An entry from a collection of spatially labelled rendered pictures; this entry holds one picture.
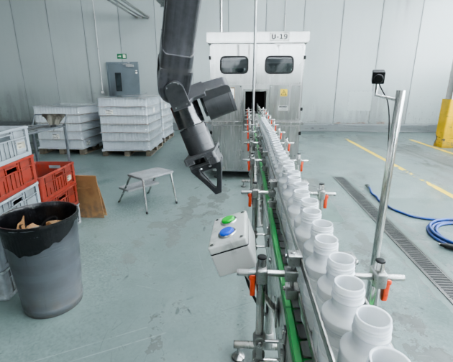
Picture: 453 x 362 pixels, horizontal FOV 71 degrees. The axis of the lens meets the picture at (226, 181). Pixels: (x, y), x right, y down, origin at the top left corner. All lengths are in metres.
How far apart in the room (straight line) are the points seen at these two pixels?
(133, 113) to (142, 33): 4.56
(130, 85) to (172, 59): 10.27
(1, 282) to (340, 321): 2.42
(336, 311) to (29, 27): 12.19
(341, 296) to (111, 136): 6.60
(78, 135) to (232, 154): 3.65
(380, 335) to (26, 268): 2.04
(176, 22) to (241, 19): 9.86
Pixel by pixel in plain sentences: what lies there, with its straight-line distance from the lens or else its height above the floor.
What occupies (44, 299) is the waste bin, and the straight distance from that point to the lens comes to 2.33.
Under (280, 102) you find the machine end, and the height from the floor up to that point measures 1.17.
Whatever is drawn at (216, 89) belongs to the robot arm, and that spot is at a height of 1.39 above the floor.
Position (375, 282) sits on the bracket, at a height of 1.07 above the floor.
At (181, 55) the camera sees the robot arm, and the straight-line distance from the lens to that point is 0.57.
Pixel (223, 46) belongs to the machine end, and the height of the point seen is 1.92.
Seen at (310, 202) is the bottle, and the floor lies 1.15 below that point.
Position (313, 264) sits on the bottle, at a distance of 0.54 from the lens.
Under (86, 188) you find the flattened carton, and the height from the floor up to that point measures 0.36.
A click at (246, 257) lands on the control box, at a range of 0.63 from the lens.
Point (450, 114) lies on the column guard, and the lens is 8.91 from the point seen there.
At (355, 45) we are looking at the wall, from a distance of 10.79.
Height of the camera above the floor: 1.40
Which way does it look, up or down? 17 degrees down
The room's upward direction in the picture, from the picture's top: straight up
